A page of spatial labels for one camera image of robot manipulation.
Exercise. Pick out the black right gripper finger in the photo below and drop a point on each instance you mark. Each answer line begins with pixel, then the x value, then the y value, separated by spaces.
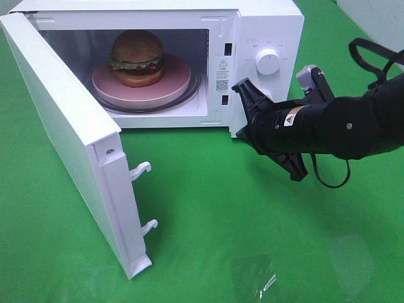
pixel 292 162
pixel 254 101

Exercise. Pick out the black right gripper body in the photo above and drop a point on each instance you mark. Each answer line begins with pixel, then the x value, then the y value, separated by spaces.
pixel 292 125

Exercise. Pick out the white round knob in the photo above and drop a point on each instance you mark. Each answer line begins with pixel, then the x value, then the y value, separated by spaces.
pixel 268 94
pixel 267 61

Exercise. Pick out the pink round plate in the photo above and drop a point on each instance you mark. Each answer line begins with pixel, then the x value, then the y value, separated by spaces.
pixel 174 82

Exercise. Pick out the burger with lettuce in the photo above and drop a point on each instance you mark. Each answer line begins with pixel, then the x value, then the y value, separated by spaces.
pixel 137 58

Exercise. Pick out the white microwave door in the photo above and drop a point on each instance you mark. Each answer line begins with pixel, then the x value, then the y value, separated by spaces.
pixel 86 139

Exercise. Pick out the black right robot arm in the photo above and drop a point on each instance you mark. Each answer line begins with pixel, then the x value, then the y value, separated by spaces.
pixel 349 128

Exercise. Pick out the white warning label with QR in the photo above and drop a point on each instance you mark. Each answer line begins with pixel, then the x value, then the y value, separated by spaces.
pixel 221 74

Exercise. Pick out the glass microwave turntable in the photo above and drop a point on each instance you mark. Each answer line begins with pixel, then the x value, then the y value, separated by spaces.
pixel 189 93

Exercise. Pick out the white microwave oven body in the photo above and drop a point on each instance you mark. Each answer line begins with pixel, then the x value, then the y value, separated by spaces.
pixel 81 33

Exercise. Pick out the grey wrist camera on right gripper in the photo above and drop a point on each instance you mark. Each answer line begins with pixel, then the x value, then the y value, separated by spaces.
pixel 304 77

